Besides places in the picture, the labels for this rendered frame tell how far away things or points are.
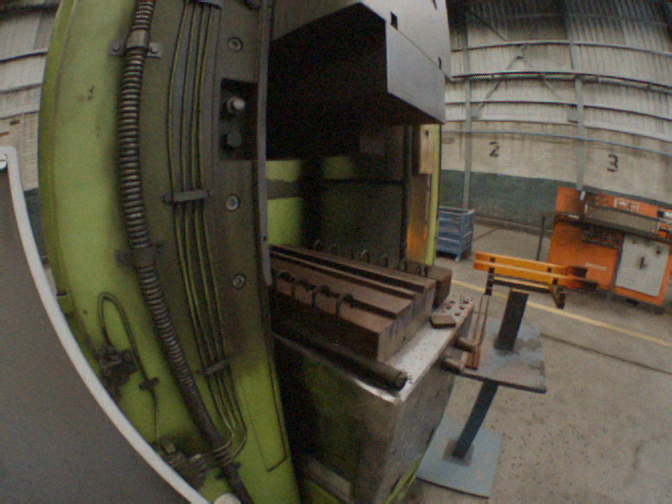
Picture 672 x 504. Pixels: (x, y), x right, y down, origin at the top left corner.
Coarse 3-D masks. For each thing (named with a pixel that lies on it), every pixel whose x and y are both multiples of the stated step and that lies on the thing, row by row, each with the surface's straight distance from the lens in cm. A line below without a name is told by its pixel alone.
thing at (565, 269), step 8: (480, 256) 102; (488, 256) 101; (496, 256) 101; (504, 256) 103; (512, 264) 102; (520, 264) 102; (528, 264) 102; (536, 264) 103; (544, 264) 104; (552, 264) 106; (568, 264) 107; (552, 272) 105; (560, 272) 105; (568, 272) 107; (576, 272) 108; (584, 272) 109
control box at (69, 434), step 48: (0, 192) 12; (0, 240) 11; (0, 288) 10; (48, 288) 11; (0, 336) 10; (48, 336) 10; (0, 384) 10; (48, 384) 10; (96, 384) 10; (0, 432) 10; (48, 432) 10; (96, 432) 10; (0, 480) 10; (48, 480) 10; (96, 480) 10; (144, 480) 11
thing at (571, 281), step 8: (480, 264) 90; (488, 264) 90; (496, 264) 92; (496, 272) 90; (504, 272) 90; (512, 272) 90; (520, 272) 90; (528, 272) 91; (536, 272) 92; (544, 272) 94; (544, 280) 92; (560, 280) 93; (568, 280) 94; (576, 280) 95; (584, 280) 96; (592, 280) 98; (576, 288) 96; (584, 288) 96; (592, 288) 98
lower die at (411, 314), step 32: (288, 256) 61; (320, 256) 60; (288, 288) 49; (352, 288) 47; (384, 288) 46; (320, 320) 43; (352, 320) 39; (384, 320) 40; (416, 320) 48; (384, 352) 41
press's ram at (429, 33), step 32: (288, 0) 43; (320, 0) 37; (352, 0) 34; (384, 0) 38; (416, 0) 49; (288, 32) 39; (320, 32) 39; (416, 32) 44; (448, 32) 61; (448, 64) 56
